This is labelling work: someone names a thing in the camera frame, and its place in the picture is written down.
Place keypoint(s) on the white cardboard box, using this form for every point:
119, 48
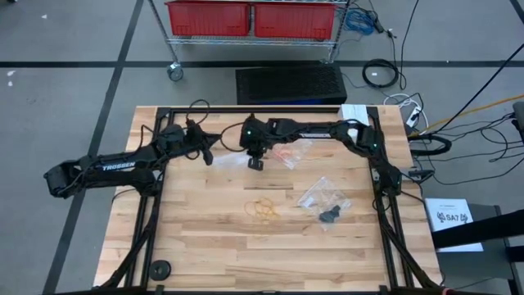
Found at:
354, 112

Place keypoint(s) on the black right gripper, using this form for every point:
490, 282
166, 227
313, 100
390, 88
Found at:
256, 164

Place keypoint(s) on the white printed paper sheet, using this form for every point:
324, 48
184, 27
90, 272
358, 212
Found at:
450, 229

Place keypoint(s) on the black round disc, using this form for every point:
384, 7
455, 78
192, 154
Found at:
159, 270

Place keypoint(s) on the white power strip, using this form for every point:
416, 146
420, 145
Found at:
413, 116

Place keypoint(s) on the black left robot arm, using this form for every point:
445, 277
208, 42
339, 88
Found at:
118, 166

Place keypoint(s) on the red plastic bin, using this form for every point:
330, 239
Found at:
209, 18
294, 20

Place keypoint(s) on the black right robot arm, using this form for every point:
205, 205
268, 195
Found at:
311, 130

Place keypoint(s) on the black power adapter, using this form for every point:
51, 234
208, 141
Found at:
377, 22

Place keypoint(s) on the grey metal stand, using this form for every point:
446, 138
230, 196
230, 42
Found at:
475, 270

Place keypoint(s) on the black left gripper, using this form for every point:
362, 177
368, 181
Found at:
192, 141

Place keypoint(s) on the black aluminium table frame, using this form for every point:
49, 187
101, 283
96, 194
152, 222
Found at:
286, 110

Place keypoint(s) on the orange clips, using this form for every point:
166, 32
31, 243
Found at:
286, 151

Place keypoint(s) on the black beam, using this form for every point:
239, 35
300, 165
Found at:
479, 231

